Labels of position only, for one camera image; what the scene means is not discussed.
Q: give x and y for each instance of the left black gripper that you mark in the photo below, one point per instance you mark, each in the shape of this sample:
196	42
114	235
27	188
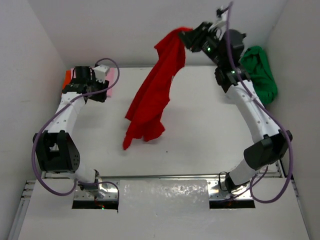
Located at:
101	97

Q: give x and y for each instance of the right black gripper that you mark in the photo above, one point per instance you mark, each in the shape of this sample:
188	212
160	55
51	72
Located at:
192	39

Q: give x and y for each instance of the pink t shirt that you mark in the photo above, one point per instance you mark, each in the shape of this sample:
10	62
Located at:
111	77

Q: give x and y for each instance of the orange t shirt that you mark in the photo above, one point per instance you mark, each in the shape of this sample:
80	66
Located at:
67	79

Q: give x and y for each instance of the red t shirt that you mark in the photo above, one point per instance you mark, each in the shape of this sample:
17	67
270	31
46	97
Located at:
146	109

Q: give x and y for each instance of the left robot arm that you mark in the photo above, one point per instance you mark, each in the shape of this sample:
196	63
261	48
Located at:
53	149

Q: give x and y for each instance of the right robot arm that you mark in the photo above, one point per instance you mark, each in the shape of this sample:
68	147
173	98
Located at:
270	143

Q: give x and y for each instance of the green t shirt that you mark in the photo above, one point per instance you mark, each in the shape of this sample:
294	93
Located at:
256	63

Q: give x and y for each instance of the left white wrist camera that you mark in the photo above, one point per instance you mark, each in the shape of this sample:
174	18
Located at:
101	72

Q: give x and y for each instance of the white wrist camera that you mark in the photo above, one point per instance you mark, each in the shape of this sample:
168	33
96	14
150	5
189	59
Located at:
101	72
221	18

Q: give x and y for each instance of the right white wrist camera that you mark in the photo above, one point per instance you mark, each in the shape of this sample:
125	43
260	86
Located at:
221	18

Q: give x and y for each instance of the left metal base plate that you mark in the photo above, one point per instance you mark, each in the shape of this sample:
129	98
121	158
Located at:
103	190

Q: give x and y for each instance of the metal base plate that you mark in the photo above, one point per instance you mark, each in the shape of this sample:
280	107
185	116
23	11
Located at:
103	190
217	192

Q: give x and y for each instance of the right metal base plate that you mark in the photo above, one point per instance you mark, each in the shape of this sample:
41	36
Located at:
217	192

